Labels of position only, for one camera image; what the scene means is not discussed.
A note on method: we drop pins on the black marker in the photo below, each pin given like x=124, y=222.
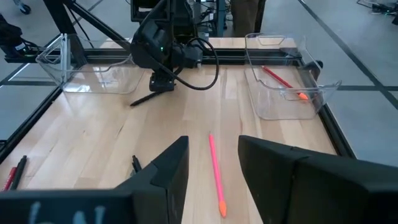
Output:
x=19, y=171

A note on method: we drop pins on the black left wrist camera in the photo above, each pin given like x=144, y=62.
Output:
x=192, y=56

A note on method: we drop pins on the red pencil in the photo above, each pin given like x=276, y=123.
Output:
x=280, y=79

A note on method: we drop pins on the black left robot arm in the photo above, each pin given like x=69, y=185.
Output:
x=155, y=12

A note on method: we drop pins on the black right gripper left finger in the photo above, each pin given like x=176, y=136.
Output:
x=161, y=186

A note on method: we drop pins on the person's brown shoes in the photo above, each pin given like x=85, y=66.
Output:
x=245, y=17

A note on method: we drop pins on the clear plastic bin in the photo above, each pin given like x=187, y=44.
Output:
x=280, y=105
x=102, y=82

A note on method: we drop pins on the black pen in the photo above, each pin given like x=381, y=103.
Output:
x=146, y=99

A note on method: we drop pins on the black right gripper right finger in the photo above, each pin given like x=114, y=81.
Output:
x=311, y=193

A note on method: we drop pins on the dark grey pen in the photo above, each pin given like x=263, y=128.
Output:
x=136, y=163

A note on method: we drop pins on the person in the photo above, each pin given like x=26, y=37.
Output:
x=24, y=8

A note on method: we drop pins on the black frame bracket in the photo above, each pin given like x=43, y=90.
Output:
x=313, y=69

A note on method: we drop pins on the neighbour rig black robot arm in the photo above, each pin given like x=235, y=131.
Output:
x=11, y=37

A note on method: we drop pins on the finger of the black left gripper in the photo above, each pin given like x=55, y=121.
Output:
x=156, y=81
x=168, y=81

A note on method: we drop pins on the red marker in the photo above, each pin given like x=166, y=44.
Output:
x=9, y=179
x=216, y=174

